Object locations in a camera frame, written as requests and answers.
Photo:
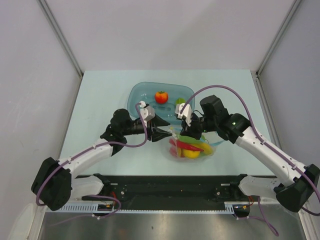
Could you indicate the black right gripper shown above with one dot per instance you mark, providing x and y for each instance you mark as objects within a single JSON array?
[{"x": 190, "y": 131}]

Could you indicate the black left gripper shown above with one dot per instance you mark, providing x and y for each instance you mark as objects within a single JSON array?
[{"x": 156, "y": 133}]

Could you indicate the red chili pepper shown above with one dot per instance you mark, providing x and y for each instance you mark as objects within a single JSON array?
[{"x": 184, "y": 145}]

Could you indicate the clear zip top bag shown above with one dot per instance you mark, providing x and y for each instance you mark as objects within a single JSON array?
[{"x": 176, "y": 153}]

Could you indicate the yellow orange fruit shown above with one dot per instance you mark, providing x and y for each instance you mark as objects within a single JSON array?
[{"x": 191, "y": 154}]

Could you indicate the green star fruit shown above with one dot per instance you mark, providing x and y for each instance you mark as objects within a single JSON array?
[{"x": 180, "y": 101}]

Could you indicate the yellow banana bunch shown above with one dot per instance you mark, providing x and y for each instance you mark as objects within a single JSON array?
[{"x": 208, "y": 150}]

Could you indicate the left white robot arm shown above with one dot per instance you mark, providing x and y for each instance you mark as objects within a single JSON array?
[{"x": 53, "y": 184}]

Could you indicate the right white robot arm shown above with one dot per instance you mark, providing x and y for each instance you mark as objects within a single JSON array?
[{"x": 294, "y": 183}]

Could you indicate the blue plastic food tub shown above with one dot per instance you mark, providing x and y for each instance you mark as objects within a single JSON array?
[{"x": 145, "y": 91}]

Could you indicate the red tomato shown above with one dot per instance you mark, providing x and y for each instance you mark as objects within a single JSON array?
[{"x": 161, "y": 97}]

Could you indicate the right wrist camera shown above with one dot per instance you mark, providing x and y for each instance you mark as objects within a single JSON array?
[{"x": 184, "y": 112}]

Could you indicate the right aluminium frame post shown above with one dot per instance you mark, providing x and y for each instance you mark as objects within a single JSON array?
[{"x": 279, "y": 35}]

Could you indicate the aluminium frame post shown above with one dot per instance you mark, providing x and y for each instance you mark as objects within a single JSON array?
[
  {"x": 279, "y": 35},
  {"x": 53, "y": 23}
]

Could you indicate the left aluminium frame post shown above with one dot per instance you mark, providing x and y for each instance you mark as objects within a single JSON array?
[{"x": 53, "y": 23}]

